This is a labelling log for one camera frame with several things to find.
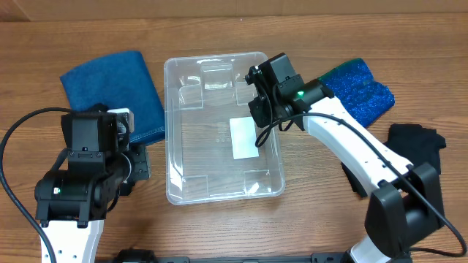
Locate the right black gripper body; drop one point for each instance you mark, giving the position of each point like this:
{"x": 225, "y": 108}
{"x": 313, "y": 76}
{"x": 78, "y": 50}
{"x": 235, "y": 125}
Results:
{"x": 270, "y": 108}

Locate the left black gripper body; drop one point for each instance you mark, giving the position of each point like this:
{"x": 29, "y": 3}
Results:
{"x": 140, "y": 163}

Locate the clear plastic container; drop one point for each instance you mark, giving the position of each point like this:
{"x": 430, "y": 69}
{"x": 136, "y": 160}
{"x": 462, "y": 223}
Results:
{"x": 202, "y": 94}

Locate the blue glitter cloth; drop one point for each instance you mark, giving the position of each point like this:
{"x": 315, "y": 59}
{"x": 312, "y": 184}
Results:
{"x": 362, "y": 96}

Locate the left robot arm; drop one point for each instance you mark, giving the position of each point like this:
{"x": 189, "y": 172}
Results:
{"x": 73, "y": 204}

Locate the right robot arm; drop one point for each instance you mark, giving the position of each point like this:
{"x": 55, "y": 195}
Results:
{"x": 405, "y": 201}

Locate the white label in container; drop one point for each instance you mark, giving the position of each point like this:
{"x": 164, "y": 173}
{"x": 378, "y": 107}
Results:
{"x": 243, "y": 137}

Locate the folded blue denim cloth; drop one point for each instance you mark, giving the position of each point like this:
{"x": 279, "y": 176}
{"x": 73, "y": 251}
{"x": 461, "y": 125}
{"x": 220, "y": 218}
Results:
{"x": 119, "y": 80}

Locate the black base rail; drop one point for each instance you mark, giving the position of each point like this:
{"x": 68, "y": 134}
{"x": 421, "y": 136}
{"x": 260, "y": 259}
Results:
{"x": 148, "y": 256}

